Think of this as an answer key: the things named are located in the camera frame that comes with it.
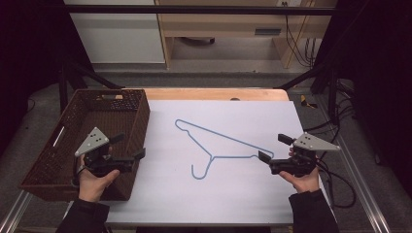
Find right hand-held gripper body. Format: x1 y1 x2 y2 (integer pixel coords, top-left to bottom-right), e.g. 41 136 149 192
268 131 342 179

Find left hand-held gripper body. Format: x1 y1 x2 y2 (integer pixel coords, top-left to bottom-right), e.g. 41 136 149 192
74 126 135 179

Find brown woven plastic basket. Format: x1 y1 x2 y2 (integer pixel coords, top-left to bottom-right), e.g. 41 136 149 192
18 88 151 202

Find blue wire clothes hanger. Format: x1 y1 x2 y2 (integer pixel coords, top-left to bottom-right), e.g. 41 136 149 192
174 118 275 181

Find person's right hand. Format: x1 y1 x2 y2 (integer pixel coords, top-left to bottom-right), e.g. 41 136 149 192
279 147 322 194

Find person's left hand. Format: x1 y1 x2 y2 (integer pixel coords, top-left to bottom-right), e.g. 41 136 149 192
77 146 121 204

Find yellow and black tool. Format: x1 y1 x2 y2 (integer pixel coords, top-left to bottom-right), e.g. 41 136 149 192
299 94 319 110

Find black metal stand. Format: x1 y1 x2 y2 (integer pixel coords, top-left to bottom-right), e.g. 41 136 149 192
57 60 124 113
276 61 342 124

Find white table mat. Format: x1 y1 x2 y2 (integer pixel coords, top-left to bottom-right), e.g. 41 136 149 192
105 99 332 226

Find white cabinet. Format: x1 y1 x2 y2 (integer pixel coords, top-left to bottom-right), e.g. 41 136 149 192
63 0 166 65

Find black curtain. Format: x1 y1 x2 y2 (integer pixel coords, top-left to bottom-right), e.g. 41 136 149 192
0 0 95 156
315 0 412 195

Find light wooden desk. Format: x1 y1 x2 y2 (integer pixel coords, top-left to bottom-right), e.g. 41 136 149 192
154 0 338 70

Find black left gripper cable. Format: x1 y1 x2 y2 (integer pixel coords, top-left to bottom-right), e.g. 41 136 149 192
70 164 86 189

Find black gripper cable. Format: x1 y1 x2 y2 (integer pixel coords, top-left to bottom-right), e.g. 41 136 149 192
315 157 358 209
70 164 86 189

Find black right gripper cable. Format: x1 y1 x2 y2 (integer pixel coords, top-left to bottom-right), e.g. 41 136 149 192
315 157 358 209

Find black floor cables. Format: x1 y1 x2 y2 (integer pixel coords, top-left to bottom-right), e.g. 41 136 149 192
303 79 358 139

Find aluminium rail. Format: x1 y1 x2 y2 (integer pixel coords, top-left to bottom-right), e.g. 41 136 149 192
315 96 394 233
0 189 34 233

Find black hanging wall cables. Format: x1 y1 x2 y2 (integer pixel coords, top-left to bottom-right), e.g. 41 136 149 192
282 1 317 68

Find black horizontal frame bar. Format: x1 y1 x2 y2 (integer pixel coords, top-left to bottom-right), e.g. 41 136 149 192
61 4 338 17

